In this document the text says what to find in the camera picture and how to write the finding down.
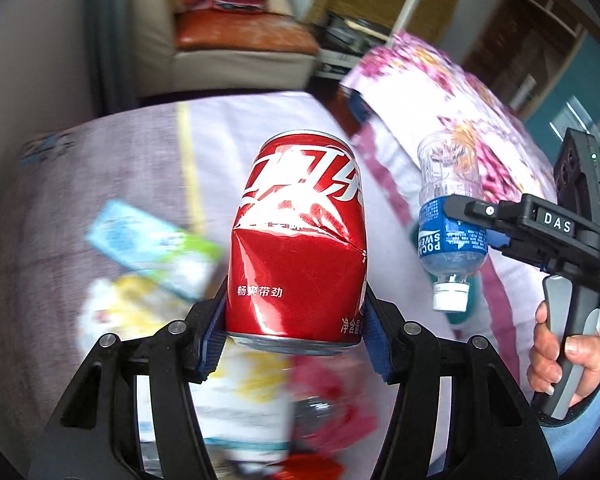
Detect blue drink carton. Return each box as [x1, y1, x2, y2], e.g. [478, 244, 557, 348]
[87, 200, 226, 302]

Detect white yellow plastic wrapper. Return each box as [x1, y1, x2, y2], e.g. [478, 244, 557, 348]
[77, 275, 293, 463]

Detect red soda can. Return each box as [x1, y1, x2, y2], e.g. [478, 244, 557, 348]
[224, 130, 370, 357]

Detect brown wooden cabinet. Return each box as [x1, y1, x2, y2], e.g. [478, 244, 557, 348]
[462, 0, 590, 122]

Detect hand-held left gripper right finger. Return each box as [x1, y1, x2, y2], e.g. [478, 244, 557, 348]
[360, 282, 561, 480]

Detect grey striped bed cover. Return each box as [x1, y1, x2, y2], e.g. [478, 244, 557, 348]
[0, 92, 456, 480]

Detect orange seat cushion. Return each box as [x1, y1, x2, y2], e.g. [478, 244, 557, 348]
[175, 10, 322, 57]

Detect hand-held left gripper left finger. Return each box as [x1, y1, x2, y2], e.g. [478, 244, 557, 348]
[27, 280, 231, 480]

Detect person's right hand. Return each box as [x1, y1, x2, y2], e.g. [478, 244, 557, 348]
[527, 301, 600, 409]

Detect blue grey curtain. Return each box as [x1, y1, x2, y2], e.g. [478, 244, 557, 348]
[82, 0, 137, 113]

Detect red plastic wrapper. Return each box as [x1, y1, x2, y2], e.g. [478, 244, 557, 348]
[277, 355, 381, 480]

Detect white pole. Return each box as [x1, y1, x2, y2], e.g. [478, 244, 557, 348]
[392, 0, 434, 47]

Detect cream sofa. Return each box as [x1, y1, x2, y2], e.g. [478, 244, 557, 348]
[130, 0, 326, 97]

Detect clear plastic bottle blue label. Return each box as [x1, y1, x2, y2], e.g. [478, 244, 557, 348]
[416, 130, 490, 313]

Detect stereo equipment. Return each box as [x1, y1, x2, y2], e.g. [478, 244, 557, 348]
[314, 10, 397, 80]

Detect pink floral blanket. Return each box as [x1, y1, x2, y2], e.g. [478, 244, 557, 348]
[339, 30, 600, 411]

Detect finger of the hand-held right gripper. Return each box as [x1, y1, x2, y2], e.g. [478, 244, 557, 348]
[486, 231, 520, 257]
[442, 194, 527, 234]

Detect person's right forearm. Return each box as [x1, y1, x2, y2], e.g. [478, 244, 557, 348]
[530, 360, 600, 476]

